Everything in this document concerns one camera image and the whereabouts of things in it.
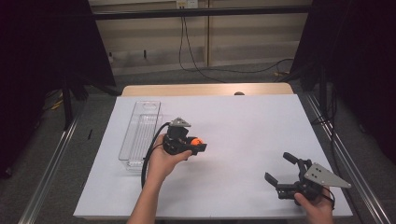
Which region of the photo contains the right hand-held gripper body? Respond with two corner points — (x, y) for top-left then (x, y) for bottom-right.
(275, 162), (352, 201)

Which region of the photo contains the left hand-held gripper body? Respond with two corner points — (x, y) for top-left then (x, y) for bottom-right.
(162, 117), (191, 156)

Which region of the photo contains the clear plastic tray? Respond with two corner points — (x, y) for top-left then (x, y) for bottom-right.
(118, 100), (164, 172)

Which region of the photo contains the person's left hand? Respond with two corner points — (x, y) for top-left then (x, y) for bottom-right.
(146, 133), (193, 187)

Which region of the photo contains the person's right hand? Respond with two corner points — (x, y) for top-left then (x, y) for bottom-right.
(293, 187), (336, 224)

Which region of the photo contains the white board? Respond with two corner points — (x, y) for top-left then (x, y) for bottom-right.
(73, 93), (354, 220)

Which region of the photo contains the wooden table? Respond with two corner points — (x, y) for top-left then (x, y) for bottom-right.
(120, 82), (294, 97)

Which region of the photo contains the black metal stand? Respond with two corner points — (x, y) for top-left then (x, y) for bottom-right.
(317, 64), (331, 120)
(60, 74), (92, 130)

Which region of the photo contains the black curtain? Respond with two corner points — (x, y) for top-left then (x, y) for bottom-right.
(0, 0), (117, 180)
(290, 0), (396, 166)

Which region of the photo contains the black horizontal bar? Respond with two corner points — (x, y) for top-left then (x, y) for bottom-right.
(92, 5), (312, 21)

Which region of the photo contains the right hand-held gripper black cable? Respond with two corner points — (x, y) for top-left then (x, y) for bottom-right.
(321, 186), (336, 210)

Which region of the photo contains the hand-held gripper black cable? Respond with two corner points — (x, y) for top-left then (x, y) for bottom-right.
(321, 186), (336, 210)
(140, 121), (172, 190)

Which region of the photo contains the left hand-held gripper black cable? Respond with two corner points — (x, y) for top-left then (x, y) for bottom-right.
(140, 121), (172, 190)

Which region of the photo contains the metal floor rail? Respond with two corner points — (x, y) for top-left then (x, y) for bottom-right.
(18, 115), (80, 224)
(303, 92), (391, 224)

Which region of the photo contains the short black floor cable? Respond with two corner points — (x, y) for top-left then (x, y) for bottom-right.
(184, 16), (228, 84)

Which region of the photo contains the long black floor cable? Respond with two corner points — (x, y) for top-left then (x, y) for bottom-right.
(178, 16), (295, 75)

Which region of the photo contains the yellow cable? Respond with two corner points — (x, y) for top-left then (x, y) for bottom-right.
(49, 98), (64, 111)

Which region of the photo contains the white wall outlet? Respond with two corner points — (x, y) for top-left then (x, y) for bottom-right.
(176, 0), (199, 9)

